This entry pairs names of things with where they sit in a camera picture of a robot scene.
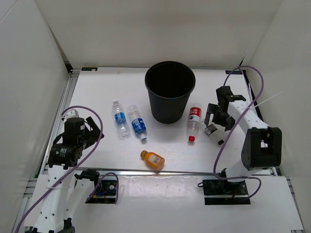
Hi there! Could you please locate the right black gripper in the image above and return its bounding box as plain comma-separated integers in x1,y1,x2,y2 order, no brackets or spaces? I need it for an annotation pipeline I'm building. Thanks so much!
205,103,236,132

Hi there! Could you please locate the small clear bottle black label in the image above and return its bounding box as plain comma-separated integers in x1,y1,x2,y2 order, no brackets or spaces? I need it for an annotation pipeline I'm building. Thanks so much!
205,124,224,146

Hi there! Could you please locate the clear bottle light blue label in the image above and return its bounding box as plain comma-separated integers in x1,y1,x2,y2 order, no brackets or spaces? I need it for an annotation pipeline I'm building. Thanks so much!
112,100,130,138

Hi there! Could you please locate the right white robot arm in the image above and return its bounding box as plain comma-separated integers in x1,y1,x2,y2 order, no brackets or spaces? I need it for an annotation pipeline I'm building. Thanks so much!
206,86,282,194

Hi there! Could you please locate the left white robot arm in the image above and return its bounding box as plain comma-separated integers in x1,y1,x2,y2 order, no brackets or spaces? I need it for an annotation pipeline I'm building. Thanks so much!
30,115,104,233

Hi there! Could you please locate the black plastic bin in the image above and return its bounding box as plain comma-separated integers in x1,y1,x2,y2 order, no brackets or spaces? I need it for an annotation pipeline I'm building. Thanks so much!
144,61,196,124

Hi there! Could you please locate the clear bottle red label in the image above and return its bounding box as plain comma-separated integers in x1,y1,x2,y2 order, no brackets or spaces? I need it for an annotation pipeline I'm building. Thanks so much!
187,103,202,143

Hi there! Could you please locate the clear bottle dark blue label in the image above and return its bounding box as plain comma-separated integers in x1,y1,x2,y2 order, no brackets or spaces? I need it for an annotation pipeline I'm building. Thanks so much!
127,105,147,141

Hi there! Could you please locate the orange juice bottle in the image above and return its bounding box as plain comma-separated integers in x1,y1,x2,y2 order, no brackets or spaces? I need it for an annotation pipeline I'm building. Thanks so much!
140,150,165,171

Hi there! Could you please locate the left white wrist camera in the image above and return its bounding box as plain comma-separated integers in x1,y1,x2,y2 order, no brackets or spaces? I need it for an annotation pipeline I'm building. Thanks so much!
61,108,79,121

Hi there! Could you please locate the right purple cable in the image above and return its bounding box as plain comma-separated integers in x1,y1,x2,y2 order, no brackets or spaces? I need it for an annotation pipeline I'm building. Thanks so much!
213,66,264,201

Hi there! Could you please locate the purple cable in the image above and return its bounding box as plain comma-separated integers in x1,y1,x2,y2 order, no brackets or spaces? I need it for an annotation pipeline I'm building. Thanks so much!
13,105,119,233
213,66,264,201

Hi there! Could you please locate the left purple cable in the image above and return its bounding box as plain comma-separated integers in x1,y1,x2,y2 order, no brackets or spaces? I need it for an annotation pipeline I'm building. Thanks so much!
13,105,119,233

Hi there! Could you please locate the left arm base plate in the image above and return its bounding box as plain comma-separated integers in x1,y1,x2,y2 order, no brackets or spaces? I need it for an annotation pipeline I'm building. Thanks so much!
85,172,119,204

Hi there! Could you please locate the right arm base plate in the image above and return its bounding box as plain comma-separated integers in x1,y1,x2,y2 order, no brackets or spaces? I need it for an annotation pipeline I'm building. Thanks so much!
197,179,251,205

